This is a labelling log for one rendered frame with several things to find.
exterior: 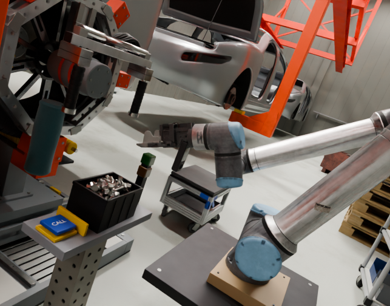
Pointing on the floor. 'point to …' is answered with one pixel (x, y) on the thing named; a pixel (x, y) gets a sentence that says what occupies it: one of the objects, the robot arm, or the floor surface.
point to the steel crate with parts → (333, 161)
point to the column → (74, 278)
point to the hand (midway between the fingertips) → (144, 145)
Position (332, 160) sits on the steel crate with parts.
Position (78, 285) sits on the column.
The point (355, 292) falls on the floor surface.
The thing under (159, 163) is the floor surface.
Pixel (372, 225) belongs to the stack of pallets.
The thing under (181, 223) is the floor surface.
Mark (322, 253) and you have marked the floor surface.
